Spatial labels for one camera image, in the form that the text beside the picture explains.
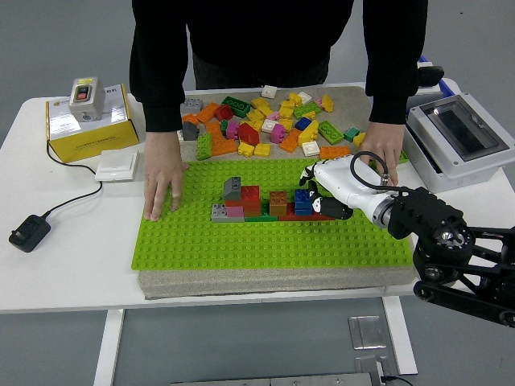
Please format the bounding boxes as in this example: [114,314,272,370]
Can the dark grey slope toy brick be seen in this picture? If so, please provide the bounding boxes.
[182,121,201,142]

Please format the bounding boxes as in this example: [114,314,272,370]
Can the white wall switch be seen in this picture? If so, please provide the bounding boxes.
[95,150,140,183]

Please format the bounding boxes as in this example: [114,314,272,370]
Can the blue plastic bin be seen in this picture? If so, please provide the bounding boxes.
[418,55,455,100]

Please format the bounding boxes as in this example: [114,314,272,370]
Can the large orange toy plate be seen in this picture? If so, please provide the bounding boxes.
[205,120,238,158]

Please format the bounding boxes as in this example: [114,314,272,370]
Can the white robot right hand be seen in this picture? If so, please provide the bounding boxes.
[299,155,393,221]

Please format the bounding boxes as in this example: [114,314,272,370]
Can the black looped wrist cable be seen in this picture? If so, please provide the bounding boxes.
[348,150,394,191]

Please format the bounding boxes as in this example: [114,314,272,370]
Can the long metal bar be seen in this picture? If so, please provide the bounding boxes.
[171,372,377,386]

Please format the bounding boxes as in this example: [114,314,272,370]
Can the long orange toy brick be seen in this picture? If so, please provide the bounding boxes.
[319,145,351,161]
[279,127,303,154]
[196,101,221,125]

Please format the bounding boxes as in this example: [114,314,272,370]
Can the red slope toy brick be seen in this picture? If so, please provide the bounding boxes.
[237,121,261,146]

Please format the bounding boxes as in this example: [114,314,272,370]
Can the black power adapter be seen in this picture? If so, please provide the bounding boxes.
[8,214,52,253]

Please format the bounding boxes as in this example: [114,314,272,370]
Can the grey push-button switch box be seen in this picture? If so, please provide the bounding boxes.
[68,76,106,123]

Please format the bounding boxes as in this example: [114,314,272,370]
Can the grey enclosure with clear lid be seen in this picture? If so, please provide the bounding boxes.
[402,92,515,194]

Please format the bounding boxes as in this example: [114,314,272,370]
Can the green studded baseplate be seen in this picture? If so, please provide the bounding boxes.
[130,158,415,271]

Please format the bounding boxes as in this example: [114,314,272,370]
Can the long lime toy brick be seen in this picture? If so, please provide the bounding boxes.
[196,132,213,161]
[292,101,322,120]
[317,120,344,146]

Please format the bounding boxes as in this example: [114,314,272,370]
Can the black floor cable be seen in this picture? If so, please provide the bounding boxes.
[380,374,414,386]

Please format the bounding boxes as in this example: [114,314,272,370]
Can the person's left hand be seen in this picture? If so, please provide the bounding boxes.
[359,120,406,188]

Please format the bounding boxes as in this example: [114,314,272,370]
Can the brown toy brick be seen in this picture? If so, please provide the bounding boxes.
[268,190,289,217]

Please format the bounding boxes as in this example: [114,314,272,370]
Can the yellow curved toy brick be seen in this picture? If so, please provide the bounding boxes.
[298,119,319,147]

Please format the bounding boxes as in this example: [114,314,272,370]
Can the white wall socket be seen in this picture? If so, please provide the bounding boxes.
[416,82,443,97]

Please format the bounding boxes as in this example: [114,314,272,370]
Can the yellow cardboard box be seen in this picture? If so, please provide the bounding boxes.
[45,83,141,164]

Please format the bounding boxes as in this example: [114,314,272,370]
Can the grey-brown foam mat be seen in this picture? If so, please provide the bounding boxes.
[138,85,419,301]

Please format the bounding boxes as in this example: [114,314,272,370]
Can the person's right hand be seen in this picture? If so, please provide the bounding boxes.
[143,130,190,221]

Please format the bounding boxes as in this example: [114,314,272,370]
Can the long dark green toy brick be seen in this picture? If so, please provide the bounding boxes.
[221,96,251,119]

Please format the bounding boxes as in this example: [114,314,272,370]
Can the person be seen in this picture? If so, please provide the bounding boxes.
[129,0,430,133]

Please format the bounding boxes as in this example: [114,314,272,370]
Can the black adapter cord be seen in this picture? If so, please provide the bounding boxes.
[43,138,105,220]

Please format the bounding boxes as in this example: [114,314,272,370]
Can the dark red toy brick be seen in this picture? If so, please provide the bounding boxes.
[224,199,262,218]

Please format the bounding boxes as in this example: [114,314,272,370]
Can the large metal floor plate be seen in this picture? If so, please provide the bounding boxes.
[353,355,400,377]
[348,315,387,351]

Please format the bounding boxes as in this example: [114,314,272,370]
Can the white table leg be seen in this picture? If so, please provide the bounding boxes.
[93,309,126,386]
[381,296,418,376]

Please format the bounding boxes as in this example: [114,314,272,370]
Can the black plug adapter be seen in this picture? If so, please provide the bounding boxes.
[419,66,446,87]

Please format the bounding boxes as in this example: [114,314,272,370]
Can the long red toy brick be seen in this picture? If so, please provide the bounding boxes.
[278,200,337,222]

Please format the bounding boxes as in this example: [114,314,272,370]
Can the long grey toy brick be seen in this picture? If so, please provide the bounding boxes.
[179,98,204,115]

